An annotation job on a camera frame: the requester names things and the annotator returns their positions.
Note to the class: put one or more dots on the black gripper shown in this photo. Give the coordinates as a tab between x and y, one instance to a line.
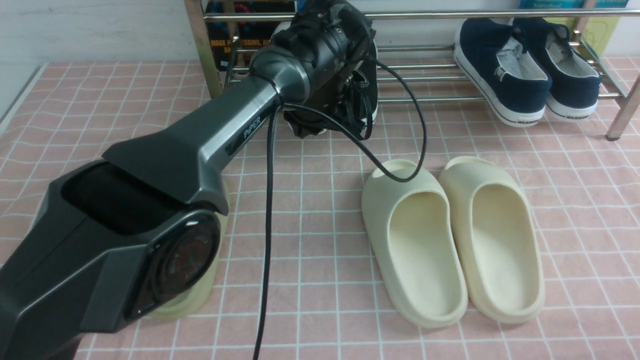
304	123

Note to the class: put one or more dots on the black canvas sneaker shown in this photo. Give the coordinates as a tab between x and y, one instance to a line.
360	96
280	30

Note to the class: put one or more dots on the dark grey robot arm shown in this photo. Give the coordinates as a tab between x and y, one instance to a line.
123	235

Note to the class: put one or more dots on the navy left slip-on shoe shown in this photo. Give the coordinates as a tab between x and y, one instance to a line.
496	58

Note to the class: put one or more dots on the navy slip-on shoe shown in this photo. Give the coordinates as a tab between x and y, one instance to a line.
496	58
575	84

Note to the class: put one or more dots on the navy right slip-on shoe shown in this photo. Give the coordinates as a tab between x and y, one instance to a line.
575	84

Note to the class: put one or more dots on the teal yellow book behind rack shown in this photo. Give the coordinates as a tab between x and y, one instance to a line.
598	30

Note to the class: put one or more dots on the metal shoe rack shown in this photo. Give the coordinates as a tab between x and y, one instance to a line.
627	101

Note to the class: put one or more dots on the cream left slipper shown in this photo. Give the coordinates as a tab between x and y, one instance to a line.
408	225

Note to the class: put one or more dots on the cream slipper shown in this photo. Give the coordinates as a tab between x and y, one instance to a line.
495	238
408	225

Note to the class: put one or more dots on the cream right slipper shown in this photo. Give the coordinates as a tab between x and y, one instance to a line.
495	238

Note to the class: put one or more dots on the green right slipper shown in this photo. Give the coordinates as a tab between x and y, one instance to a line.
200	290

